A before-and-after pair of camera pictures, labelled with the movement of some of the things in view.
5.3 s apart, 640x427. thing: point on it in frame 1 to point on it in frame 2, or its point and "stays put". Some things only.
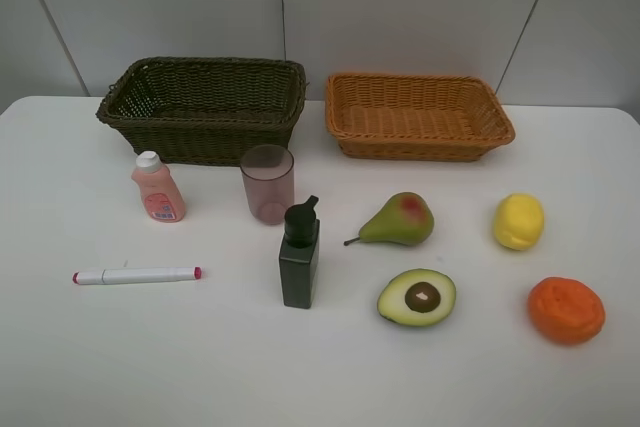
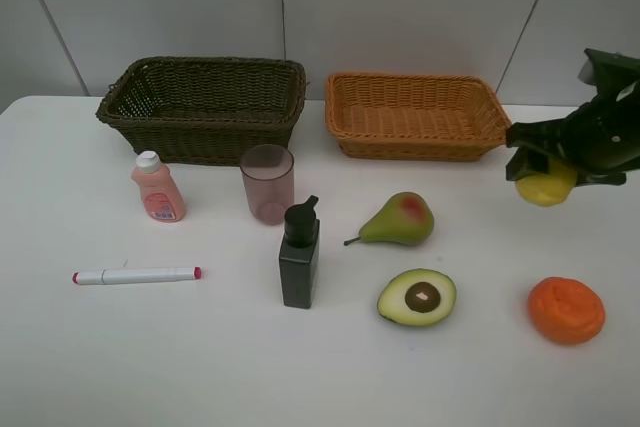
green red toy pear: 406,219 stays put
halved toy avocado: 417,297 stays put
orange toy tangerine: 565,311 stays put
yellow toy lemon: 519,221 to 549,189
